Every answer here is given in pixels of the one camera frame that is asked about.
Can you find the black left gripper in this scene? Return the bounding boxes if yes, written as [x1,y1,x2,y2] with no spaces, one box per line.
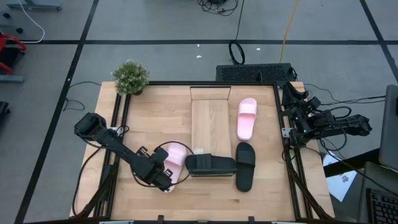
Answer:
[136,161,174,192]

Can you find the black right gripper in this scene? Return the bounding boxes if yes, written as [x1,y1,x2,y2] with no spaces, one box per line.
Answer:
[280,80,323,124]

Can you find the pink slide sandal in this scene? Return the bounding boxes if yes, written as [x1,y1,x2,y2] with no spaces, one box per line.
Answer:
[163,141,188,194]
[236,97,258,141]

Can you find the black slide sandal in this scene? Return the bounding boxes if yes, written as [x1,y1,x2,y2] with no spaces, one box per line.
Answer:
[185,153,238,177]
[235,142,256,193]

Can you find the black perforated computer case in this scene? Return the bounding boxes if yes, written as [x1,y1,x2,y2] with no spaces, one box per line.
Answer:
[215,63,296,83]

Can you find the white paper sheet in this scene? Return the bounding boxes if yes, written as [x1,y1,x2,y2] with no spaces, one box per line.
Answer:
[323,153,358,202]

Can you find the grey monitor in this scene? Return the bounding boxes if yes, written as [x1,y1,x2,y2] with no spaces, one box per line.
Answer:
[378,83,398,172]

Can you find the small green potted plant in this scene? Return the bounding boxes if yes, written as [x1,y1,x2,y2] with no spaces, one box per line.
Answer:
[111,59,150,96]

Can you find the grey laptop body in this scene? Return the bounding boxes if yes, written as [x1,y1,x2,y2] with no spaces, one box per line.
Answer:
[357,161,398,224]

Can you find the black keyboard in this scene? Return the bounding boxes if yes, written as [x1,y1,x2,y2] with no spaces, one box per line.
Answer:
[366,188,398,224]

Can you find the grey metal bar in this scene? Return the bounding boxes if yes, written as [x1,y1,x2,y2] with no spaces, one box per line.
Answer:
[0,74,25,83]

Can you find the red black chair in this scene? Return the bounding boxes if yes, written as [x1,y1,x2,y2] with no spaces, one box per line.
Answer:
[0,33,27,75]

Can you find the grey desk foot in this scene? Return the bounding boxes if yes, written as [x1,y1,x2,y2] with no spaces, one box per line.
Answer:
[5,0,62,12]

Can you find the thin black cables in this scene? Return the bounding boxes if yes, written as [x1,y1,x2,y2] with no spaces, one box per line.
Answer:
[304,83,386,106]

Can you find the yellow cable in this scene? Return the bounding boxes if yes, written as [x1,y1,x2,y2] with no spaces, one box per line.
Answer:
[279,0,301,64]

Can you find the coiled black cable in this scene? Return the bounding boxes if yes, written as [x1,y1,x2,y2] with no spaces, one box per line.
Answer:
[228,40,246,65]

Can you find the black aluminium table frame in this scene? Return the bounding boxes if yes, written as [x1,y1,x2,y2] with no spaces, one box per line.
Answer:
[73,80,335,224]

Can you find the straight black floor cable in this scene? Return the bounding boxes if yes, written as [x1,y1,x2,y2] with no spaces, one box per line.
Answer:
[234,0,246,42]

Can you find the tangled black cable bundle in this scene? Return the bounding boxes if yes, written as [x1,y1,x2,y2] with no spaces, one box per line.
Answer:
[197,0,239,17]

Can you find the thin black floor cable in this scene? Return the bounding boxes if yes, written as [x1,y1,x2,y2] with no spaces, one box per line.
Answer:
[63,80,102,112]

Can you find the white cable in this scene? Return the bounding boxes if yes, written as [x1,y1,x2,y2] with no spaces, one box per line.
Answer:
[17,0,46,44]

